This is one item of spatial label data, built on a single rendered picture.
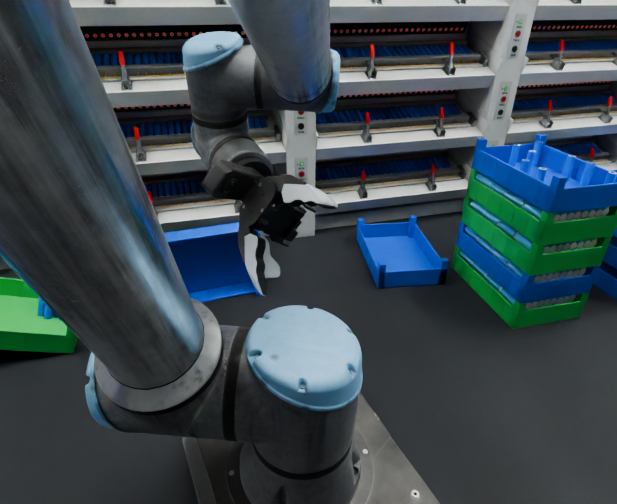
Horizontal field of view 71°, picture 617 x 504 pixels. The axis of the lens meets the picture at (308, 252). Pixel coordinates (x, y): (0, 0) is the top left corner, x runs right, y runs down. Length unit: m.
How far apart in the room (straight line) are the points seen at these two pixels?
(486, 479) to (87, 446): 0.72
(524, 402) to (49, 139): 0.95
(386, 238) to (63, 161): 1.31
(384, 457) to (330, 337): 0.29
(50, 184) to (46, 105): 0.05
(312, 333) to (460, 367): 0.56
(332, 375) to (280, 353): 0.07
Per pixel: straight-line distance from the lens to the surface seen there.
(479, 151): 1.23
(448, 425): 0.94
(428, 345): 1.09
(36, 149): 0.27
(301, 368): 0.52
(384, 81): 1.42
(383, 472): 0.77
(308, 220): 1.47
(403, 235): 1.53
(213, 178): 0.57
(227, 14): 1.29
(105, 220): 0.31
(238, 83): 0.68
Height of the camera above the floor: 0.71
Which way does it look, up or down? 30 degrees down
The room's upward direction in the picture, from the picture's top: straight up
